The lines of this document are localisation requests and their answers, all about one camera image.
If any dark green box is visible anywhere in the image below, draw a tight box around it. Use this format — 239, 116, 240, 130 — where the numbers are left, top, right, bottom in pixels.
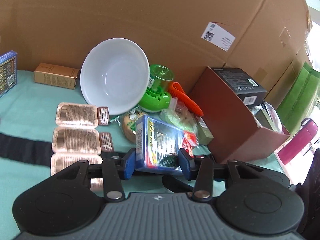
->
252, 106, 274, 131

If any olive green small box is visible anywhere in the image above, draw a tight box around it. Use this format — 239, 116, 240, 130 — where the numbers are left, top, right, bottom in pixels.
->
194, 116, 215, 146

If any green round snack packet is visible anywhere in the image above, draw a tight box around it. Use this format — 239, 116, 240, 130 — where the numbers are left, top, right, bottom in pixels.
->
109, 106, 142, 143

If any brown cardboard box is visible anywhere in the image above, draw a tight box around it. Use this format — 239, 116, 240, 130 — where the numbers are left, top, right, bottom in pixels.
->
188, 66, 291, 165

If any copper foil sachet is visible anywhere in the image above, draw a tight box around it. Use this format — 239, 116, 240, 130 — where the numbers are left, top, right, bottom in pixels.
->
52, 127, 115, 154
55, 102, 110, 127
51, 153, 103, 192

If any red and blue card box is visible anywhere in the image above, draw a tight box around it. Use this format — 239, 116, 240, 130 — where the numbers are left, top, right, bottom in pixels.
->
135, 114, 186, 176

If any black charger box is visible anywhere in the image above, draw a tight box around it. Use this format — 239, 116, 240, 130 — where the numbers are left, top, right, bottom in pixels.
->
209, 67, 267, 106

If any large cardboard box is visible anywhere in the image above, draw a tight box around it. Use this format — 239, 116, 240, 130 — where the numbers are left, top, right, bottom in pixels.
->
0, 0, 313, 100

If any blue card box gold print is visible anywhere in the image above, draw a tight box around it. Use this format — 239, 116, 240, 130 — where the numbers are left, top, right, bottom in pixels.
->
0, 51, 19, 98

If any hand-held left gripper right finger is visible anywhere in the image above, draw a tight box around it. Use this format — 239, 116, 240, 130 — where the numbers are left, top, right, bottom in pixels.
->
179, 148, 262, 202

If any gold small box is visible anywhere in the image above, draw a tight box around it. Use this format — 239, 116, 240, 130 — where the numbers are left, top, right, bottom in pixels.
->
34, 63, 80, 90

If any small cardboard box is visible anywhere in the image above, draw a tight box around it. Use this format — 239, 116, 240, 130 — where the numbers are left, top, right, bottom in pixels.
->
265, 42, 313, 109

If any white shipping label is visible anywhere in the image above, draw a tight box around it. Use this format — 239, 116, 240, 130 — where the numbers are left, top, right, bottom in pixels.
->
201, 22, 236, 52

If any teal desktop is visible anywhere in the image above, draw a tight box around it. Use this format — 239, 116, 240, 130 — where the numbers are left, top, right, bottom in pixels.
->
0, 69, 300, 230

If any orange plastic handle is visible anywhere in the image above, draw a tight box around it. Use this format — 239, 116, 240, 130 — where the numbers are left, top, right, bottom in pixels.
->
168, 82, 203, 117

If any person's dark clothing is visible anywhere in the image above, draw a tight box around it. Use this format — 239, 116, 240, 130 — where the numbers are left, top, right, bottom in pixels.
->
301, 148, 320, 240

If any green corrugated bag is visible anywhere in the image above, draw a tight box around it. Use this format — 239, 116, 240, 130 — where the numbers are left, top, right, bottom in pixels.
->
276, 61, 320, 133

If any black strap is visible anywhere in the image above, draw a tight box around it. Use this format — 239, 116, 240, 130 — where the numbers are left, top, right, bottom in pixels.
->
0, 133, 193, 193

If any red snack packet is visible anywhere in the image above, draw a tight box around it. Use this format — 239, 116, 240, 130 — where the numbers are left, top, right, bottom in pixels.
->
182, 131, 199, 157

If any white bowl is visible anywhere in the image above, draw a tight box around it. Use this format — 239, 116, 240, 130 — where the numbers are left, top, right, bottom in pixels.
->
80, 38, 150, 115

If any green plastic container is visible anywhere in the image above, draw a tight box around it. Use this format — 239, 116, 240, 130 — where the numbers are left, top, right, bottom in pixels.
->
138, 64, 178, 112

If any pink bottle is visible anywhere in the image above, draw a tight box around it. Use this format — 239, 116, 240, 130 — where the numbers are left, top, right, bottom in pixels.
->
278, 117, 320, 166

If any green snack bag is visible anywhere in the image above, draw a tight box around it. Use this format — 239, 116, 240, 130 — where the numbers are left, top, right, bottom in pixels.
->
159, 107, 198, 133

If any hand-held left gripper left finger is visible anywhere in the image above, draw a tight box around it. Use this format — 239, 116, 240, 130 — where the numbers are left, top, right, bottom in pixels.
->
56, 148, 136, 202

